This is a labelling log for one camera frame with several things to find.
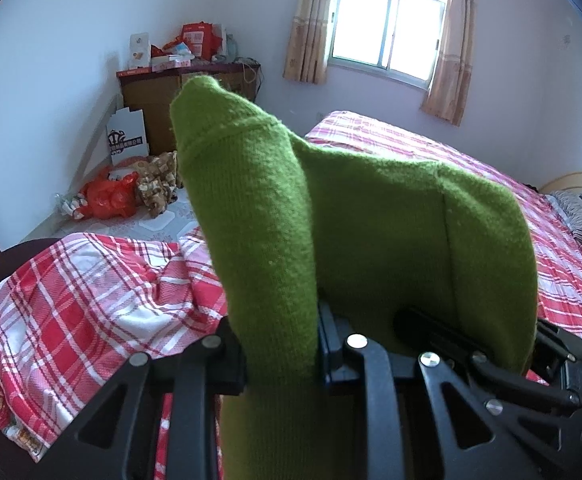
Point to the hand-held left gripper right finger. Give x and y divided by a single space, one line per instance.
333 360

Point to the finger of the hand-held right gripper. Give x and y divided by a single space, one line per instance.
431 330
558 352

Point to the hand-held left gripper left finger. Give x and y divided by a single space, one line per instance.
231 370

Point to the green knitted sweater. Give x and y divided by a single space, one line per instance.
271 260

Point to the patterned pillow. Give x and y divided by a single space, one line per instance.
578 220

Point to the red plaid blanket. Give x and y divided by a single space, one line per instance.
96 300

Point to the red plastic bag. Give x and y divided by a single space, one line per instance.
108 195

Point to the crumpled shiny wrappers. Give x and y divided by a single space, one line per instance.
71 205

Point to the white printed paper bag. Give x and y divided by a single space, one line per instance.
128 137

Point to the beige curtain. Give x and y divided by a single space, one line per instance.
308 25
451 45

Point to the brown wooden desk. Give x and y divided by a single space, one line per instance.
146 95

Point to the window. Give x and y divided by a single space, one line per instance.
386 25

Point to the white flat box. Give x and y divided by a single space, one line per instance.
171 62

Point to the white card box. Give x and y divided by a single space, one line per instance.
140 52

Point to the red gift bag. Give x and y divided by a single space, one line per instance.
198 40

